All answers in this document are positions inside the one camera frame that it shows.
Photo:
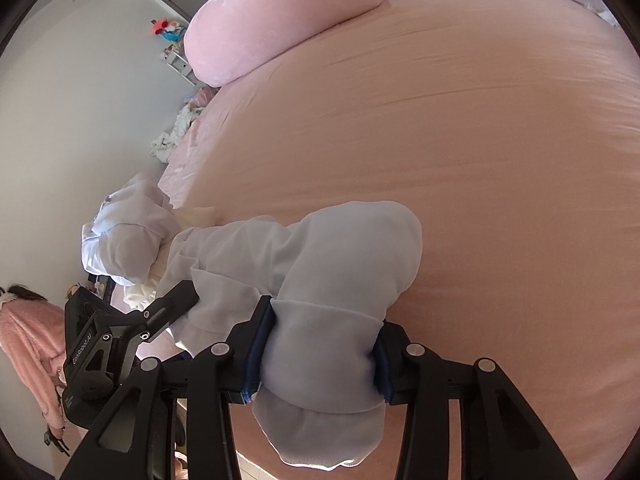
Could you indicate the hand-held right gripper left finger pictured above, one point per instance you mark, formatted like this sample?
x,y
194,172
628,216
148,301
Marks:
x,y
257,355

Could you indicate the small red doll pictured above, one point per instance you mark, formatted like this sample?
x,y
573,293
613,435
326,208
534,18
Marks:
x,y
165,30

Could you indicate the white shelf rack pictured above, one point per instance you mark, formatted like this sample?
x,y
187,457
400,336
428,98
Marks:
x,y
180,62

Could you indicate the crumpled clothes heap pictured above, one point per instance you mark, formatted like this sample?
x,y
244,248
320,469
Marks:
x,y
172,132

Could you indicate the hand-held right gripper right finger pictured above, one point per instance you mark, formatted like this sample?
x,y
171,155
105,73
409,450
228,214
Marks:
x,y
382,367

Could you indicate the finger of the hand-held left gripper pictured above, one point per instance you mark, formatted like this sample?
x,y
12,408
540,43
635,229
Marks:
x,y
160,307

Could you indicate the white jacket with navy trim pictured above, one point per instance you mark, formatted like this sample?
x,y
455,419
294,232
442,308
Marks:
x,y
130,230

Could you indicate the cream folded garment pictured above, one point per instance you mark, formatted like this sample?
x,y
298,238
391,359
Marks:
x,y
197,217

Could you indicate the white belted dress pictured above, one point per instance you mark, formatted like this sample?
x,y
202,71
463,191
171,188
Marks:
x,y
325,285

